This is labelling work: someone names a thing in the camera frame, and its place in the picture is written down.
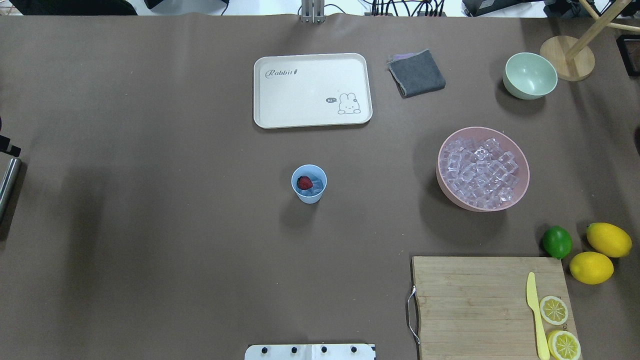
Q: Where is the metal muddler rod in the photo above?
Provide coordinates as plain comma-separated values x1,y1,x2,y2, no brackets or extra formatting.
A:
0,157,22,221

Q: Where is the red strawberry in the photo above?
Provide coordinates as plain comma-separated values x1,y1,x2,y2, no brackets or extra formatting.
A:
296,176,314,191

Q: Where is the ice cube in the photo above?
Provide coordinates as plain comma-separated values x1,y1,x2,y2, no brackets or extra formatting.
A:
307,178,324,197

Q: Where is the clear ice cubes pile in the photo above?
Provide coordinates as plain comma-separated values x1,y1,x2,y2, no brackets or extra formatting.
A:
438,137,520,210

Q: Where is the light blue cup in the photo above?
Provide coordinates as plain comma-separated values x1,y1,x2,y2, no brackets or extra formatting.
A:
291,164,328,204

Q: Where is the wooden cup stand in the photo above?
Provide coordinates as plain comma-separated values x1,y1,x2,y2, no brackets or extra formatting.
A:
539,0,640,82

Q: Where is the cream rabbit tray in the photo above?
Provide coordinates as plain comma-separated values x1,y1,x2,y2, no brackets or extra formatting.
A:
253,53,373,129

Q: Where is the grey folded cloth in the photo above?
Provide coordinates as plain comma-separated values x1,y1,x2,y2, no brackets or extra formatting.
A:
387,48,446,98

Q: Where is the pink bowl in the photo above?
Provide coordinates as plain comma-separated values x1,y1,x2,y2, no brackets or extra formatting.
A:
436,126,530,212

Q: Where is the wooden cutting board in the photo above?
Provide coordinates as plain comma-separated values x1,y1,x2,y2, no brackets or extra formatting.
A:
407,256,572,360

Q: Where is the mint green bowl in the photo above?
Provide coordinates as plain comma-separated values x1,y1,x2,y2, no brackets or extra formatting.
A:
502,52,558,100

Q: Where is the green lime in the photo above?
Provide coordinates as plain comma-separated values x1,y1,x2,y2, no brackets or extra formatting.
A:
541,225,573,260

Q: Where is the lemon slice upper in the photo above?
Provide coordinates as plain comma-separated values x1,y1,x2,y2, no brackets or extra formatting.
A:
539,295,569,326

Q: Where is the lemon slice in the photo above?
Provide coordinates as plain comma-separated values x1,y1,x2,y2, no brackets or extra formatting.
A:
539,295,569,326
547,330,582,360

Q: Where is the yellow plastic knife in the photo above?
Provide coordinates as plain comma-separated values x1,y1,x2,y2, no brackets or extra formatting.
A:
525,272,551,360

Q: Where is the lemon slice lower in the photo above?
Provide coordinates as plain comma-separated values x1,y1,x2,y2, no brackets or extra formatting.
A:
547,330,582,360

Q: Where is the yellow lemon front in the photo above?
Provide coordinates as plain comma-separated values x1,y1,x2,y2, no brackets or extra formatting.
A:
569,251,614,285

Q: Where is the yellow lemon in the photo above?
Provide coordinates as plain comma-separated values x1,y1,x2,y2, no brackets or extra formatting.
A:
586,222,633,258
569,251,614,285

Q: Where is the yellow lemon back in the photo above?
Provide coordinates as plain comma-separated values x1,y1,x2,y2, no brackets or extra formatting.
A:
586,222,633,258

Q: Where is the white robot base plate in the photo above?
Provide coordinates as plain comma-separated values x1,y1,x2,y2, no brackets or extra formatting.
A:
244,343,377,360

